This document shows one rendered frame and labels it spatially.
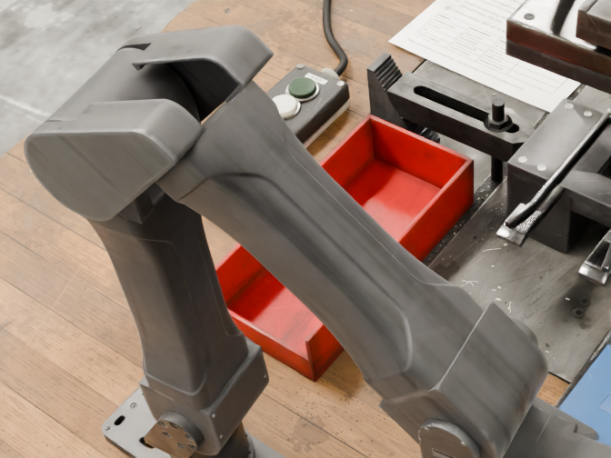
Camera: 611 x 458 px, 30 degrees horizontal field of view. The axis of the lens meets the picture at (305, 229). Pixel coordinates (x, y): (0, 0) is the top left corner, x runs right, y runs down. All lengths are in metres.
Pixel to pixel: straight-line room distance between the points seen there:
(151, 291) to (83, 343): 0.34
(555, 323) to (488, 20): 0.43
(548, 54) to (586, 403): 0.28
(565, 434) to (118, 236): 0.28
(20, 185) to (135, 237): 0.56
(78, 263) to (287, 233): 0.56
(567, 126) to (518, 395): 0.47
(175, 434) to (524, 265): 0.38
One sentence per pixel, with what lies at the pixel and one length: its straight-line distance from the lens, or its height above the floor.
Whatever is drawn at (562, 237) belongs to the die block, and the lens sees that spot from 1.05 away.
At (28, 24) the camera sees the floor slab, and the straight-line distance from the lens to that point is 3.02.
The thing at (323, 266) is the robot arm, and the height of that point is 1.26.
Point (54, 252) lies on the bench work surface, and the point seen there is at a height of 0.90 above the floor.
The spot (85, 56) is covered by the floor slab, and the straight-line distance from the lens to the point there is 2.86.
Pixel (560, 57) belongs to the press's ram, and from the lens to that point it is 0.92.
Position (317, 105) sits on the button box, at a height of 0.93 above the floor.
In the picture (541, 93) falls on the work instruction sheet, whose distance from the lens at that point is 1.22.
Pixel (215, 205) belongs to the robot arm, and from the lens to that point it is 0.59.
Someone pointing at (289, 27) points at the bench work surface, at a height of 0.90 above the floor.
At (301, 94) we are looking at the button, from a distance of 1.18.
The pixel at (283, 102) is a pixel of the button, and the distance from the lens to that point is 1.17.
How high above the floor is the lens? 1.71
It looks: 48 degrees down
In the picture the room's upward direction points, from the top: 9 degrees counter-clockwise
